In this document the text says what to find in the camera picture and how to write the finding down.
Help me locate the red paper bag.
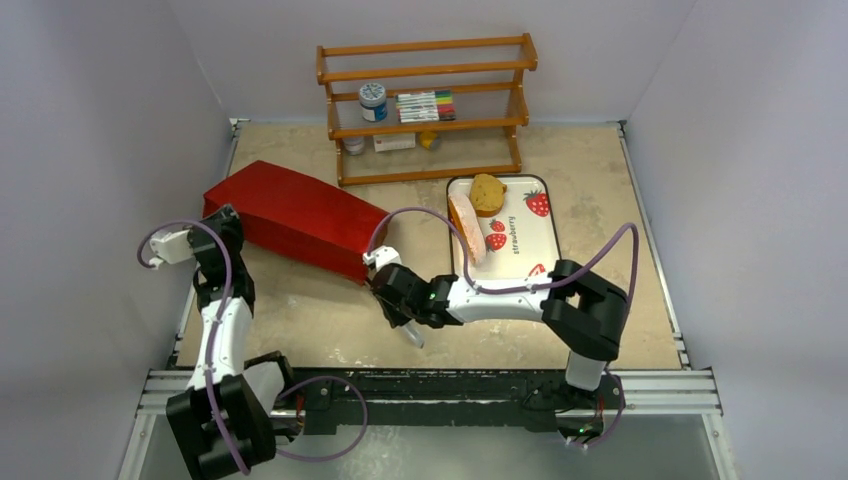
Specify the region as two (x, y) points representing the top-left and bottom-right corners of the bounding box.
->
(203, 160), (388, 285)

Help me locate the strawberry print white tray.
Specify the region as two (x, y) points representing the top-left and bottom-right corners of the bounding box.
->
(469, 174), (561, 280)

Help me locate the yellow fake bread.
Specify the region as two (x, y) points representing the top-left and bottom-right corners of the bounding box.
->
(468, 174), (507, 218)

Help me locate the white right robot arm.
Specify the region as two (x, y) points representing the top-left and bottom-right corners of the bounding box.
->
(370, 260), (629, 407)

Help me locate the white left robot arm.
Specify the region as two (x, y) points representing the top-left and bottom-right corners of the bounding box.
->
(149, 204), (298, 479)

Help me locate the small white box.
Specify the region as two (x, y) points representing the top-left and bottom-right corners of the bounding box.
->
(372, 133), (416, 153)

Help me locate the small white bottle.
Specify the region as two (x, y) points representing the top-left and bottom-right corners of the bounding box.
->
(342, 136), (366, 155)

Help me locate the small yellow cube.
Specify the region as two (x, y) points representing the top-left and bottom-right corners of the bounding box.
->
(419, 131), (441, 151)

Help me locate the pack of coloured markers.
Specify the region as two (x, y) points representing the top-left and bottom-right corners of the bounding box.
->
(395, 89), (456, 123)

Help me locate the blue label white jar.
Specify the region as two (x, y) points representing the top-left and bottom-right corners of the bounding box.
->
(358, 82), (387, 122)

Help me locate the orange wooden shelf rack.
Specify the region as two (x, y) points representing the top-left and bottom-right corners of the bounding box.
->
(315, 32), (538, 187)

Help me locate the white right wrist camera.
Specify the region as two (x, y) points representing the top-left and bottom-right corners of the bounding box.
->
(362, 246), (402, 272)

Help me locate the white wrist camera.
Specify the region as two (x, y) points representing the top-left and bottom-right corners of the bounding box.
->
(145, 229), (194, 270)
(362, 246), (402, 272)

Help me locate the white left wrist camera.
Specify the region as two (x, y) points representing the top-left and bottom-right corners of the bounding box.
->
(145, 229), (194, 270)

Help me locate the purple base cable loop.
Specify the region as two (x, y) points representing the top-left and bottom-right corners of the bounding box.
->
(254, 376), (370, 464)

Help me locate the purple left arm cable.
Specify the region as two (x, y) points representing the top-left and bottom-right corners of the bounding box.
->
(137, 219), (253, 477)

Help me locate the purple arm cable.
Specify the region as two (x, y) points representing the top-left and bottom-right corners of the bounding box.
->
(137, 219), (253, 477)
(365, 207), (641, 452)

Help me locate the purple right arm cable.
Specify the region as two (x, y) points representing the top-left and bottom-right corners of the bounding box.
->
(365, 207), (641, 452)

